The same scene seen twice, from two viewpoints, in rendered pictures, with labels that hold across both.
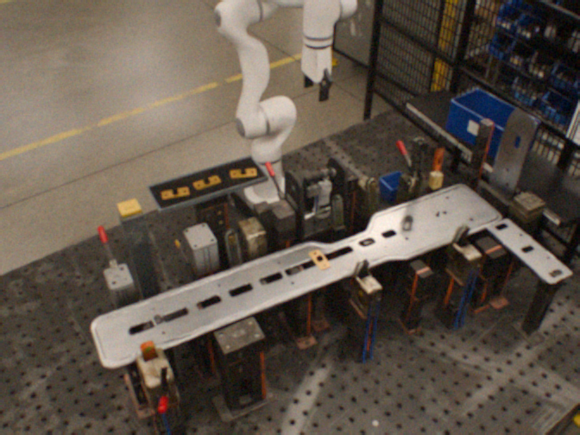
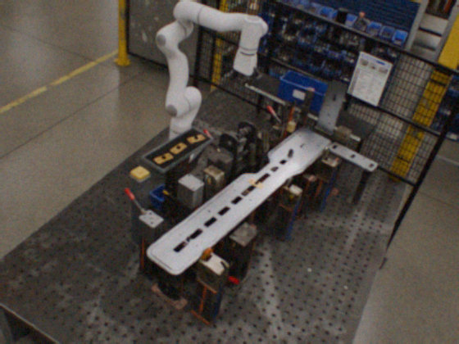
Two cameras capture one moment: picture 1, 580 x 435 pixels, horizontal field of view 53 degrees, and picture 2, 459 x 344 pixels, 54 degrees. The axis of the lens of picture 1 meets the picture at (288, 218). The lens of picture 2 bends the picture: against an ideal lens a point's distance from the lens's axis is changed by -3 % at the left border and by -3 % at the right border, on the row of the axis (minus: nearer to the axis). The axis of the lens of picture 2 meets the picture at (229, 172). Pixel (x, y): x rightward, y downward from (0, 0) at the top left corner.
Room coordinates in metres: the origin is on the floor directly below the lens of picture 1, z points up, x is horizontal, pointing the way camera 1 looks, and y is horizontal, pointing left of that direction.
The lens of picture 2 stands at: (-0.16, 0.98, 2.50)
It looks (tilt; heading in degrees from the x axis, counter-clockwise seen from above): 39 degrees down; 328
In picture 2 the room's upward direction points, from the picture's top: 10 degrees clockwise
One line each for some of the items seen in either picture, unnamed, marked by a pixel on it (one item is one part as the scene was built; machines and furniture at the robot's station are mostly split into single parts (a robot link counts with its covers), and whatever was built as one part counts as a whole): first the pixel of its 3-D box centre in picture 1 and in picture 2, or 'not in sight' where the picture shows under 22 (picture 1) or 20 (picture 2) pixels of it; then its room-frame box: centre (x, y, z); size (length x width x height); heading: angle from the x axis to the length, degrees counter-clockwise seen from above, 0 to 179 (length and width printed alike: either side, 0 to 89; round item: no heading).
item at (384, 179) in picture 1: (394, 188); not in sight; (1.97, -0.46, 0.74); 0.11 x 0.10 x 0.09; 117
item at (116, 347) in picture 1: (315, 264); (255, 187); (1.27, -0.08, 1.00); 1.38 x 0.22 x 0.02; 117
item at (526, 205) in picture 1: (515, 238); (335, 153); (1.51, -0.82, 0.88); 0.08 x 0.08 x 0.36; 27
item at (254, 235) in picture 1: (254, 268); (210, 200); (1.35, 0.12, 0.89); 0.13 x 0.11 x 0.38; 27
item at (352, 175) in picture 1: (343, 218); not in sight; (1.58, -0.20, 0.91); 0.07 x 0.05 x 0.42; 27
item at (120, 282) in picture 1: (129, 314); (149, 246); (1.16, 0.50, 0.88); 0.11 x 0.10 x 0.36; 27
